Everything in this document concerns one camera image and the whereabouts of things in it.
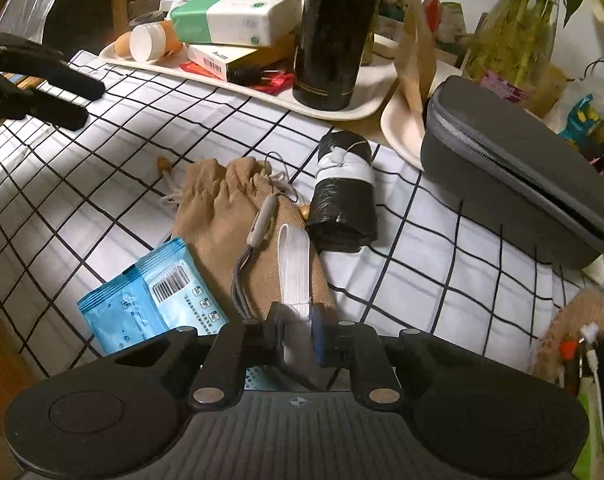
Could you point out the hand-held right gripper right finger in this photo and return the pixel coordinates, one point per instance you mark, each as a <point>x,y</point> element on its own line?
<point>318,332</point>

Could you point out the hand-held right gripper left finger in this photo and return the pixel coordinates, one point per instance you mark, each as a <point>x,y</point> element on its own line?
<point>274,332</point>

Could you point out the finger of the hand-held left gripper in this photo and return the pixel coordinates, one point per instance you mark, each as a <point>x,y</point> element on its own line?
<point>47,107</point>
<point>57,70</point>

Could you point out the blue wet wipe packet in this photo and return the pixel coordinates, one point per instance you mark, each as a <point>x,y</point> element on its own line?
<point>132,300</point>

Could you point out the brown egg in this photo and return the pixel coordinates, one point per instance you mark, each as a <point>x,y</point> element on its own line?
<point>123,44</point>

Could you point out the white cap orange bottle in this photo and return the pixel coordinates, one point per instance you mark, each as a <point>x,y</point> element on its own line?
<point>147,42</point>

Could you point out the white black checked tablecloth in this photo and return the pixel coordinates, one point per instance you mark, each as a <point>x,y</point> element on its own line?
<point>132,160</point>

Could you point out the black tape roll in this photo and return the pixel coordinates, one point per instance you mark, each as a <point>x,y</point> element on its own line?
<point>144,19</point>

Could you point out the black trash bag roll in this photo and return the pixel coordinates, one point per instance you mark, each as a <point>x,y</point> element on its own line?
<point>342,210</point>

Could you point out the white red flat box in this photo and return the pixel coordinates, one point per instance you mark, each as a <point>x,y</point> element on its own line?
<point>212,60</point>

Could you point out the green white tissue box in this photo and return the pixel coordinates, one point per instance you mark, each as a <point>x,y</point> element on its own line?
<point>242,15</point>

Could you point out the beige serving tray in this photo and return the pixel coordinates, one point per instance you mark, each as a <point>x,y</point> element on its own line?
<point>406,135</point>

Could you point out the white serving tray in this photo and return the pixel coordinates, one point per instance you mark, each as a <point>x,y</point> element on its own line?
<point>332,114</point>

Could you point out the red wrapper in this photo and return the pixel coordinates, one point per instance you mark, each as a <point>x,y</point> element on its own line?
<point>281,82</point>

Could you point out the grey zip case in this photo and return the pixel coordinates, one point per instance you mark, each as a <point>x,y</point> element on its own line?
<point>481,160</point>

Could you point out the black thermos bottle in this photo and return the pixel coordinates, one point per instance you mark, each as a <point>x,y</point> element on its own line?
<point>332,35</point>

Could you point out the green packet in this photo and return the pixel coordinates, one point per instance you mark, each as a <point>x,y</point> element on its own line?
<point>589,420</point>

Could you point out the blue green toy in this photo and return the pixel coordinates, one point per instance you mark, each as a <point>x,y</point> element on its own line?
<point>579,117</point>

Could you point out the clear glass vase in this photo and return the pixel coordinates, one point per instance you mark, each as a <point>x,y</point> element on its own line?
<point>521,35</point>

